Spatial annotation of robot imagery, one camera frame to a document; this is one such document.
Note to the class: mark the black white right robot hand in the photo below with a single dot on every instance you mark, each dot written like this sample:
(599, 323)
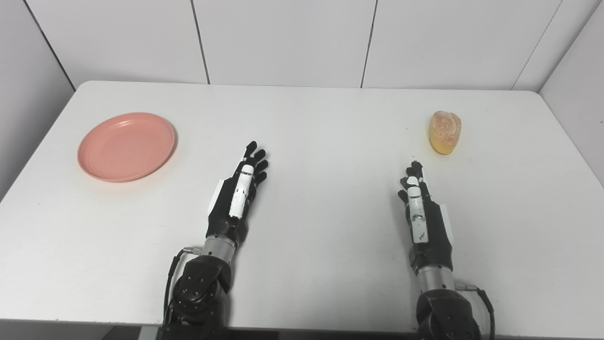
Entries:
(436, 241)

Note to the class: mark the pink round plate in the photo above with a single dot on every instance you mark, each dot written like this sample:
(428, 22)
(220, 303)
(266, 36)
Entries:
(126, 146)

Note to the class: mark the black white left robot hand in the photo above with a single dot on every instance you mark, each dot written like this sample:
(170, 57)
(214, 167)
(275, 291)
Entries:
(225, 212)

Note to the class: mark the crusty bread roll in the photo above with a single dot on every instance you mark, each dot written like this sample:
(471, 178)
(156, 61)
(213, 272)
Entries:
(445, 132)

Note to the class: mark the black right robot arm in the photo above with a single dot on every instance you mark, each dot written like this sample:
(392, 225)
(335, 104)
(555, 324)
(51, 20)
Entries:
(446, 311)

